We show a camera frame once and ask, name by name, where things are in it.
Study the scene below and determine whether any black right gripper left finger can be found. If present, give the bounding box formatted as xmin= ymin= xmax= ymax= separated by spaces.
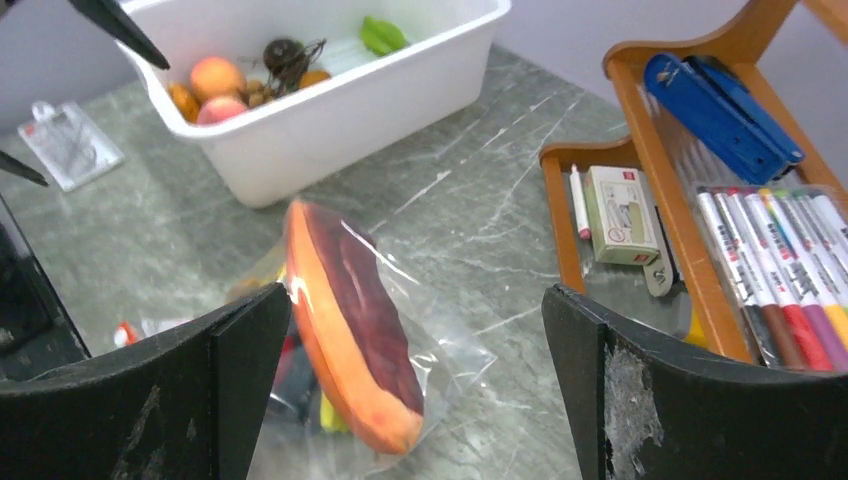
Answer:
xmin=1 ymin=283 xmax=291 ymax=479

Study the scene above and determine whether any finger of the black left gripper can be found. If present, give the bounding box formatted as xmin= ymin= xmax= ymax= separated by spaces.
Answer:
xmin=0 ymin=151 xmax=49 ymax=187
xmin=69 ymin=0 xmax=170 ymax=70

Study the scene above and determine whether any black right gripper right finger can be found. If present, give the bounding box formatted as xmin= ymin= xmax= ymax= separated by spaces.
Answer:
xmin=541 ymin=285 xmax=847 ymax=479

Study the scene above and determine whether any yellow banana bunch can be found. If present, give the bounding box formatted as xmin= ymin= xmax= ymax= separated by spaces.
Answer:
xmin=319 ymin=392 xmax=350 ymax=433

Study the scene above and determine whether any clear zip bag orange zipper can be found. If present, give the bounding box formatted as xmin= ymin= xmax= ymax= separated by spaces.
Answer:
xmin=113 ymin=197 xmax=498 ymax=480

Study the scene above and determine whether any white label card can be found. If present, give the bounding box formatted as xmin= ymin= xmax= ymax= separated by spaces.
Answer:
xmin=18 ymin=101 xmax=124 ymax=192

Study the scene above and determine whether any yellow grey eraser block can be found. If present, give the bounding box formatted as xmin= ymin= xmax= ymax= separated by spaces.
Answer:
xmin=684 ymin=310 xmax=708 ymax=349

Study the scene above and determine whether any dried date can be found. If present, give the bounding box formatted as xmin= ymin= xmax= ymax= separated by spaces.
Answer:
xmin=167 ymin=82 xmax=200 ymax=124

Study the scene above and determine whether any orange fruit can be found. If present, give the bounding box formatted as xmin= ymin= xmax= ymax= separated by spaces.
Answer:
xmin=189 ymin=56 xmax=247 ymax=103

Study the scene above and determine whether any grey white stapler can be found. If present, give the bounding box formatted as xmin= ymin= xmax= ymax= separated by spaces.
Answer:
xmin=643 ymin=206 xmax=683 ymax=297

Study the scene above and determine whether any peach fruit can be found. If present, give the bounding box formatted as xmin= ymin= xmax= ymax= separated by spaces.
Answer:
xmin=195 ymin=95 xmax=249 ymax=126

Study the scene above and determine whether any dark mangosteen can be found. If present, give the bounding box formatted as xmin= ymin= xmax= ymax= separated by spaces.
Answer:
xmin=262 ymin=37 xmax=305 ymax=78

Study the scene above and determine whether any white green box lower shelf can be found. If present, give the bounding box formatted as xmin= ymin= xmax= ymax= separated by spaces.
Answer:
xmin=584 ymin=165 xmax=659 ymax=266

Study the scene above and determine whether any white plastic bin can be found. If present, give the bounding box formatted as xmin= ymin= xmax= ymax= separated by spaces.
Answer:
xmin=123 ymin=0 xmax=511 ymax=208

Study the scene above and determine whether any longan cluster on twig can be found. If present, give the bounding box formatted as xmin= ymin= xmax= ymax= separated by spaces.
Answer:
xmin=238 ymin=39 xmax=328 ymax=109

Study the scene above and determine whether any white pink pen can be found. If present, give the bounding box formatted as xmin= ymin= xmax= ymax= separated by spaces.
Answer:
xmin=569 ymin=164 xmax=591 ymax=240

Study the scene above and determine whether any yellow lemon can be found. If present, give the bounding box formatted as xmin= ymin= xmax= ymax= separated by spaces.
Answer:
xmin=298 ymin=69 xmax=332 ymax=90

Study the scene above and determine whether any coloured marker pen set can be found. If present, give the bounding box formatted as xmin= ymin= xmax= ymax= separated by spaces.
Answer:
xmin=694 ymin=186 xmax=847 ymax=372

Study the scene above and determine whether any blue stapler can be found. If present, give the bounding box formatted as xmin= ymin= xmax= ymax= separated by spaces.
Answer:
xmin=643 ymin=52 xmax=806 ymax=185

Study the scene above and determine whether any orange wooden shelf rack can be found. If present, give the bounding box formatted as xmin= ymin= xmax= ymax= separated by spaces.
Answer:
xmin=539 ymin=0 xmax=848 ymax=366

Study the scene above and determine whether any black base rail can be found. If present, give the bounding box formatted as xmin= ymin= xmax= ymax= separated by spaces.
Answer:
xmin=1 ymin=202 xmax=91 ymax=381

